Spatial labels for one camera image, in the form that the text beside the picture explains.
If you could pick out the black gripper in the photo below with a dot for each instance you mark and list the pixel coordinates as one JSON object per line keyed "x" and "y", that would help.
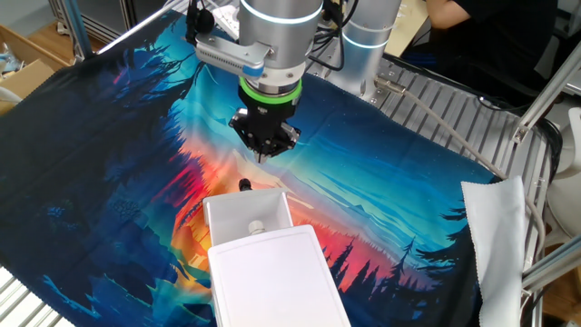
{"x": 268, "y": 120}

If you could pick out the white plastic box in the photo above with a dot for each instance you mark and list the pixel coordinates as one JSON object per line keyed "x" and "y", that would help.
{"x": 245, "y": 213}

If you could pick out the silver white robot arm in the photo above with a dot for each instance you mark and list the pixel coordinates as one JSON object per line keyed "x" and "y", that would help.
{"x": 281, "y": 41}

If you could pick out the bare person forearm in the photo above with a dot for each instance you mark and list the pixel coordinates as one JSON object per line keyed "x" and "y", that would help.
{"x": 442, "y": 13}

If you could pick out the white power strip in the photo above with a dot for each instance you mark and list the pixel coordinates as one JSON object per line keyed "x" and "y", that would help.
{"x": 227, "y": 20}

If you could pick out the white box lid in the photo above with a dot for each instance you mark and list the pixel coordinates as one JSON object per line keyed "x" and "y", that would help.
{"x": 272, "y": 281}

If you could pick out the colourful forest sunset cloth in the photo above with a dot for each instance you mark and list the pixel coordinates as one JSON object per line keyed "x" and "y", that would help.
{"x": 113, "y": 181}

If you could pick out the tan cardboard sheet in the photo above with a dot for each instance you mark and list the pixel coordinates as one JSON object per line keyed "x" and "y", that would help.
{"x": 410, "y": 27}

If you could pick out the brown cardboard box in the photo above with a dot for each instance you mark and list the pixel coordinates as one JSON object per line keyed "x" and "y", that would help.
{"x": 27, "y": 77}

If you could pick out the white cloth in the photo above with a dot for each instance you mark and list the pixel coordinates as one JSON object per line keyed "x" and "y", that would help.
{"x": 495, "y": 236}

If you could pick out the person in black shirt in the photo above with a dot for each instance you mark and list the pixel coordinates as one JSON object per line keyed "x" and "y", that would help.
{"x": 499, "y": 36}

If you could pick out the white curved object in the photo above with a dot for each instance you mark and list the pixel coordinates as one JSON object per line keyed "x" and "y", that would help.
{"x": 9, "y": 94}

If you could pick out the white moulded plastic object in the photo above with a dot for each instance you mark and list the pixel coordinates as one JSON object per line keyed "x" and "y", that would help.
{"x": 567, "y": 200}

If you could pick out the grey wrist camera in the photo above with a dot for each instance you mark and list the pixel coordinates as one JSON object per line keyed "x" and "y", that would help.
{"x": 227, "y": 56}

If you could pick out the aluminium frame post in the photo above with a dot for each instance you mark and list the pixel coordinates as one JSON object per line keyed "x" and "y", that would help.
{"x": 544, "y": 95}
{"x": 554, "y": 265}
{"x": 77, "y": 27}
{"x": 136, "y": 27}

